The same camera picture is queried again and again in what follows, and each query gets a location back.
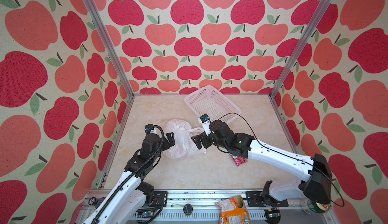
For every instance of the orange snack bag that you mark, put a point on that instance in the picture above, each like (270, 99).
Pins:
(233, 211)

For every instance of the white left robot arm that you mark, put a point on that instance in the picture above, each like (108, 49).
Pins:
(131, 193)

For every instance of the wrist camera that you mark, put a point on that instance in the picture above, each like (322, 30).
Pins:
(205, 122)
(149, 129)

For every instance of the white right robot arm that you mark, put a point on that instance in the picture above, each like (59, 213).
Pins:
(313, 175)

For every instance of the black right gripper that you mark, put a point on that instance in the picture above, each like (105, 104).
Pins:
(202, 136)

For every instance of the pink snack packet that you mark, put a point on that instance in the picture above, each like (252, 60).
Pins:
(239, 160)

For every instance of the white plastic mesh basket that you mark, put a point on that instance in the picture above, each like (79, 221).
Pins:
(208, 100)

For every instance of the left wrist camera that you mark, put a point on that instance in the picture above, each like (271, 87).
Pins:
(149, 129)

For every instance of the aluminium frame post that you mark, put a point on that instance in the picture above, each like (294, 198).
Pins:
(310, 29)
(108, 44)

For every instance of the aluminium frame post right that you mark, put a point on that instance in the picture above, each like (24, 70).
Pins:
(310, 29)

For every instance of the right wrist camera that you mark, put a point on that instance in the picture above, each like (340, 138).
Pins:
(205, 122)

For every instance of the aluminium front rail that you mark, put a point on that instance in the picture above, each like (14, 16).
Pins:
(205, 210)

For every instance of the white plastic bag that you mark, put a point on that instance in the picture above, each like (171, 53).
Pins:
(184, 146)

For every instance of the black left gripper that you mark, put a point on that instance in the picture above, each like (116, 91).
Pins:
(171, 139)

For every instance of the green drink can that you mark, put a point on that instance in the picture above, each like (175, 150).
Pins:
(311, 207)

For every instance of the aluminium frame post left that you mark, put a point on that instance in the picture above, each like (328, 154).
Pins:
(108, 44)

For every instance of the black round knob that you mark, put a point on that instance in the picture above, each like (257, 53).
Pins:
(188, 209)

